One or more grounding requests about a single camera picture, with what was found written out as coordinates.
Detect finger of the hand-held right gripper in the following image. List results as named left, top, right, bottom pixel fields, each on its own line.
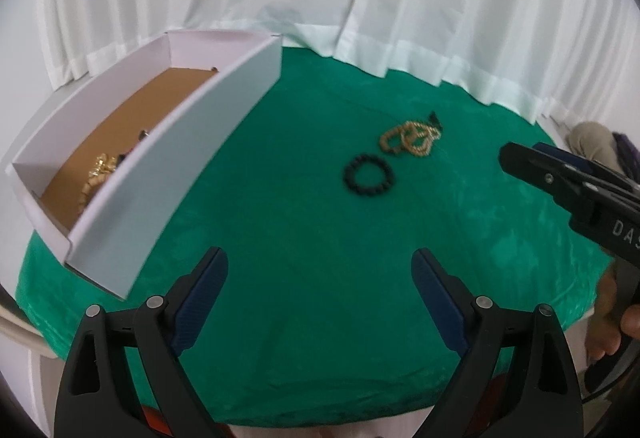
left=500, top=142, right=603, bottom=221
left=531, top=142, right=640, bottom=193

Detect person's right hand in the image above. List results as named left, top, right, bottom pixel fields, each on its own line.
left=586, top=267, right=640, bottom=364

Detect gold chain bracelet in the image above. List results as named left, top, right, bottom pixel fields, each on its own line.
left=89, top=153, right=119, bottom=179

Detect black cable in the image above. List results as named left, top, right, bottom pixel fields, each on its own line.
left=582, top=345, right=640, bottom=399

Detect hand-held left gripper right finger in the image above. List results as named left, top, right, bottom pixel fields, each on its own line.
left=410, top=247, right=585, bottom=438

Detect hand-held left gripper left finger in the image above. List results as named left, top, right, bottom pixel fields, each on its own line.
left=54, top=247, right=230, bottom=438

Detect black bead bracelet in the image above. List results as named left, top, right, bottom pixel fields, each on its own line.
left=343, top=154, right=396, bottom=195

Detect purple cloth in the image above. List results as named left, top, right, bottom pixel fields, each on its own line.
left=612, top=132, right=640, bottom=169

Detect khaki cloth bundle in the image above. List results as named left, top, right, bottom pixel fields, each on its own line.
left=570, top=122, right=622, bottom=165

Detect green cloth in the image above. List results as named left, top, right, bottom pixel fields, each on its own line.
left=15, top=45, right=618, bottom=426

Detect white cardboard box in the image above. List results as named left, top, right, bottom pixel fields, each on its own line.
left=5, top=30, right=283, bottom=301

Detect tasselled gold bead bracelet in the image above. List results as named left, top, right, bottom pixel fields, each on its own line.
left=400, top=112, right=445, bottom=158

